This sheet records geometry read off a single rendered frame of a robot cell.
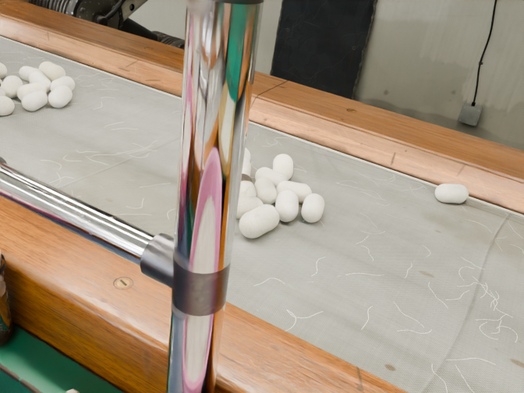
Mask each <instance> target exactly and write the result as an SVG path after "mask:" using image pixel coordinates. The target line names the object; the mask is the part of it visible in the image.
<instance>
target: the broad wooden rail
mask: <svg viewBox="0 0 524 393"><path fill-rule="evenodd" d="M0 36H1V37H5V38H8V39H10V40H12V41H16V42H19V43H21V44H25V45H28V46H31V47H33V48H37V49H40V50H42V51H46V52H48V53H51V54H53V55H57V56H60V57H63V58H67V59H69V60H72V61H74V62H78V63H80V64H83V65H85V66H89V67H92V68H95V69H99V70H101V71H104V72H106V73H110V74H112V75H115V76H119V77H122V78H124V79H127V80H131V81H133V82H135V83H139V84H142V85H144V86H147V87H151V88H154V89H156V90H160V91H163V92H165V93H167V94H171V95H174V96H176V97H180V98H182V75H183V60H184V49H181V48H177V47H174V46H171V45H168V44H163V43H161V42H158V41H153V40H151V39H147V38H145V37H140V36H137V35H134V34H130V33H126V32H124V31H121V30H116V29H114V28H111V27H107V26H103V25H101V24H98V23H93V22H91V21H87V20H85V19H79V18H76V17H74V16H70V15H66V14H64V13H61V12H56V11H54V10H50V9H46V8H43V7H40V6H38V5H33V4H30V3H27V2H23V1H20V0H0ZM249 121H250V122H254V123H256V124H258V125H261V126H265V127H267V128H270V129H274V130H277V131H279V132H282V133H286V134H288V135H290V136H294V137H297V138H300V139H302V140H306V141H309V142H311V143H315V144H317V145H320V146H322V147H326V148H329V149H332V150H336V151H338V152H341V153H343V154H347V155H349V156H352V157H354V158H358V159H361V160H364V161H368V162H370V163H373V164H376V165H379V166H381V167H384V168H388V169H391V170H393V171H396V172H400V173H402V174H405V175H408V176H411V177H413V178H416V179H420V180H423V181H425V182H429V183H432V184H434V185H437V186H439V185H441V184H459V185H463V186H464V187H466V188H467V190H468V192H469V197H472V198H475V199H478V200H482V201H484V202H487V203H489V204H493V205H496V206H499V207H502V208H504V209H507V210H510V211H514V212H516V213H519V214H523V215H524V151H523V150H518V149H515V148H513V147H508V146H505V145H502V144H499V143H495V142H492V141H489V140H485V139H481V138H479V137H476V136H471V135H469V134H465V133H461V132H458V131H455V130H453V129H448V128H445V127H442V126H438V125H434V124H432V123H429V122H424V121H422V120H419V119H414V118H411V117H408V116H405V115H401V114H398V113H395V112H390V111H388V110H385V109H382V108H378V107H374V106H372V105H369V104H364V103H362V102H358V101H354V100H351V99H348V98H345V97H341V96H338V95H335V94H330V93H328V92H325V91H322V90H318V89H314V88H312V87H307V86H304V85H302V84H298V83H294V82H291V81H288V80H283V79H281V78H277V77H275V76H270V75H268V74H265V73H260V72H257V71H255V74H254V80H253V92H252V98H251V105H250V117H249Z"/></svg>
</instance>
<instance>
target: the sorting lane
mask: <svg viewBox="0 0 524 393"><path fill-rule="evenodd" d="M42 62H52V63H54V64H56V65H57V66H61V67H62V68H63V69H64V70H65V76H69V77H71V78H72V79H73V81H74V83H75V87H74V89H73V90H72V93H73V96H72V99H71V100H70V102H69V103H68V104H67V105H66V106H64V107H63V108H54V107H52V106H51V105H50V103H49V101H48V102H47V104H46V105H45V106H43V107H41V108H39V109H38V110H36V111H34V112H30V111H27V110H26V109H25V108H24V107H23V106H22V101H21V100H20V99H19V98H18V96H17V97H14V98H10V99H11V100H12V101H13V103H14V110H13V112H12V113H11V114H10V115H0V157H2V158H3V159H4V160H5V161H6V163H7V165H9V166H12V167H14V168H16V169H18V170H20V171H21V172H24V173H26V174H28V175H31V176H33V177H34V178H36V179H39V180H41V181H43V182H46V183H47V184H49V185H51V186H54V187H55V188H58V189H60V190H62V191H64V192H66V193H68V194H70V195H73V196H75V197H77V198H79V199H81V200H83V201H86V202H88V203H89V204H92V205H94V206H95V207H99V208H100V209H102V210H104V211H107V212H108V213H111V214H113V215H115V216H117V217H119V218H122V219H124V220H126V221H128V222H130V223H132V224H134V225H137V226H139V227H141V228H143V229H146V230H147V231H149V232H152V233H154V234H156V235H158V234H161V233H165V234H168V235H170V236H172V237H174V234H175V205H176V190H177V176H178V161H179V133H180V118H181V103H182V98H180V97H176V96H174V95H171V94H167V93H165V92H163V91H160V90H156V89H154V88H151V87H147V86H144V85H142V84H139V83H135V82H133V81H131V80H127V79H124V78H122V77H119V76H115V75H112V74H110V73H106V72H104V71H101V70H99V69H95V68H92V67H89V66H87V65H83V64H80V63H78V62H74V61H72V60H69V59H67V58H63V57H60V56H57V55H53V54H51V53H48V52H46V51H42V50H40V49H37V48H33V47H31V46H28V45H25V44H21V43H19V42H16V41H12V40H10V39H8V38H5V37H1V36H0V63H2V64H3V65H5V67H6V68H7V75H6V76H5V77H4V78H2V79H1V81H2V82H3V81H4V79H5V78H6V77H7V76H17V77H19V78H20V79H21V80H22V82H23V85H26V84H29V83H30V82H29V81H26V80H23V79H22V78H21V77H20V76H19V70H20V69H21V68H22V67H23V66H29V67H33V68H36V69H39V66H40V64H41V63H42ZM50 93H51V89H50V90H49V91H48V92H47V93H46V94H47V96H48V95H49V94H50ZM246 149H247V150H248V151H249V152H250V164H251V172H250V178H251V179H252V180H253V183H254V184H255V182H256V179H255V175H256V172H257V170H258V169H260V168H269V169H272V170H273V161H274V159H275V157H277V156H278V155H279V154H287V155H288V156H289V157H290V158H291V159H292V161H293V174H292V177H291V178H290V179H289V180H288V181H290V182H297V183H304V184H307V185H308V186H309V187H310V188H311V191H312V193H316V194H318V195H320V196H322V198H323V199H324V211H323V214H322V217H321V219H320V220H319V221H317V222H313V223H310V222H308V221H305V220H304V219H303V216H302V214H301V210H302V206H303V204H299V209H298V214H297V216H296V218H295V219H294V220H292V221H288V222H284V221H281V220H279V223H278V225H277V226H276V227H275V228H274V229H272V230H270V231H269V232H266V233H264V234H263V235H261V236H259V237H257V238H254V239H251V238H247V237H245V236H244V235H243V234H242V233H241V232H240V230H239V220H240V219H236V222H235V234H234V240H233V247H232V259H231V265H230V272H229V278H228V289H227V296H226V302H228V303H231V304H232V305H234V306H237V307H238V308H240V309H242V310H245V311H246V312H248V313H251V314H252V315H254V316H256V317H259V318H260V319H262V320H265V321H267V322H268V323H270V324H273V325H274V326H276V327H278V328H281V329H282V330H284V331H287V332H288V333H290V334H292V335H295V336H296V337H298V338H301V339H302V340H304V341H306V342H309V343H310V344H312V345H315V346H316V347H318V348H320V349H323V350H324V351H326V352H329V353H330V354H332V355H334V356H337V357H339V358H341V359H343V360H345V361H347V362H349V363H351V364H353V365H355V366H357V367H359V368H361V369H363V370H365V371H367V372H369V373H371V374H373V375H375V376H377V377H379V378H381V379H383V380H385V381H387V382H389V383H391V384H393V385H395V386H397V387H399V388H401V389H403V390H405V391H407V392H409V393H524V215H523V214H519V213H516V212H514V211H510V210H507V209H504V208H502V207H499V206H496V205H493V204H489V203H487V202H484V201H482V200H478V199H475V198H472V197H470V196H468V198H467V199H466V200H465V201H464V202H462V203H460V204H457V203H443V202H440V201H439V200H438V199H437V198H436V197H435V189H436V188H437V187H438V186H437V185H434V184H432V183H429V182H425V181H423V180H420V179H416V178H413V177H411V176H408V175H405V174H402V173H400V172H396V171H393V170H391V169H388V168H384V167H381V166H379V165H376V164H373V163H370V162H368V161H364V160H361V159H358V158H354V157H352V156H349V155H347V154H343V153H341V152H338V151H336V150H332V149H329V148H326V147H322V146H320V145H317V144H315V143H311V142H309V141H306V140H302V139H300V138H297V137H294V136H290V135H288V134H286V133H282V132H279V131H277V130H274V129H270V128H267V127H265V126H261V125H258V124H256V123H254V122H250V121H249V123H248V130H247V136H246Z"/></svg>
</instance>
